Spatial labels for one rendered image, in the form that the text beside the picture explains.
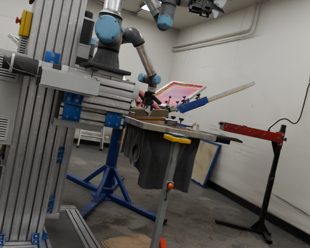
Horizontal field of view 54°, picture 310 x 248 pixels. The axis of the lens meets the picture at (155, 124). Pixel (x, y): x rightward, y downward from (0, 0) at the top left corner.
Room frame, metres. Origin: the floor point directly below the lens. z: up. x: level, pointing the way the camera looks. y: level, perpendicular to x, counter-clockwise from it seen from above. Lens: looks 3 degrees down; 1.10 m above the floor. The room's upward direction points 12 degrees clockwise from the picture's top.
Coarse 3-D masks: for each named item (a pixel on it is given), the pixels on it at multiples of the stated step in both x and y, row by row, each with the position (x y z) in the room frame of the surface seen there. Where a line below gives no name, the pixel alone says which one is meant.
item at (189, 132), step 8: (128, 120) 2.23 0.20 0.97; (136, 120) 2.10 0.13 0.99; (144, 120) 2.76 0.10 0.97; (144, 128) 1.96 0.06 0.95; (152, 128) 1.98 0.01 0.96; (160, 128) 2.01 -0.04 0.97; (168, 128) 2.03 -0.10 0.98; (176, 128) 2.10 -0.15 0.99; (184, 128) 2.57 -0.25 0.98; (192, 136) 2.11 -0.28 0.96; (200, 136) 2.14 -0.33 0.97; (208, 136) 2.17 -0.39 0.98; (216, 136) 2.19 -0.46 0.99
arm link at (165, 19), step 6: (162, 6) 1.49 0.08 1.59; (168, 6) 1.48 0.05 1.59; (174, 6) 1.49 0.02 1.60; (162, 12) 1.48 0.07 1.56; (168, 12) 1.48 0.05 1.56; (174, 12) 1.50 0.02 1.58; (162, 18) 1.48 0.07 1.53; (168, 18) 1.48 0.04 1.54; (162, 24) 1.48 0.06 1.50; (168, 24) 1.48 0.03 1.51
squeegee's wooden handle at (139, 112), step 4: (132, 108) 2.61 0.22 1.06; (136, 112) 2.61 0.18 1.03; (140, 112) 2.62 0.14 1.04; (144, 112) 2.63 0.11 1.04; (152, 112) 2.66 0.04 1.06; (156, 112) 2.68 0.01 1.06; (160, 112) 2.69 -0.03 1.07; (164, 112) 2.71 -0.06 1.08; (168, 112) 2.72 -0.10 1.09; (140, 116) 2.63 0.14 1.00; (144, 116) 2.64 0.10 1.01; (148, 116) 2.65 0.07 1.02; (152, 116) 2.67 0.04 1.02; (156, 116) 2.68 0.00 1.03; (160, 116) 2.70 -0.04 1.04; (164, 116) 2.71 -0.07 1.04
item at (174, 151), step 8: (168, 136) 1.84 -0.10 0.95; (176, 136) 1.84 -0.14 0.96; (176, 144) 1.85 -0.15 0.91; (176, 152) 1.85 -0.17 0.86; (168, 160) 1.87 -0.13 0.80; (176, 160) 1.86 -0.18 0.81; (168, 168) 1.85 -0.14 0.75; (168, 176) 1.85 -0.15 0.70; (168, 192) 1.86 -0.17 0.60; (160, 200) 1.87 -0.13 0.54; (160, 208) 1.85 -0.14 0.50; (160, 216) 1.85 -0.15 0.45; (160, 224) 1.85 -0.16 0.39; (160, 232) 1.86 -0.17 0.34; (152, 240) 1.86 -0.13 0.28
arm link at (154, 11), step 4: (144, 0) 1.62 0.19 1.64; (148, 0) 1.60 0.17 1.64; (152, 0) 1.60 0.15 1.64; (156, 0) 1.60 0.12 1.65; (148, 4) 1.61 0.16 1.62; (152, 4) 1.60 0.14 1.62; (156, 4) 1.60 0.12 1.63; (160, 4) 1.61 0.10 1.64; (148, 8) 1.63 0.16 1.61; (152, 8) 1.61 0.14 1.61; (156, 8) 1.60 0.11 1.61; (152, 12) 1.62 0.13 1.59; (156, 12) 1.60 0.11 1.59; (156, 16) 1.61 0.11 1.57; (156, 20) 1.62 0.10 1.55; (160, 28) 1.63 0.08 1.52
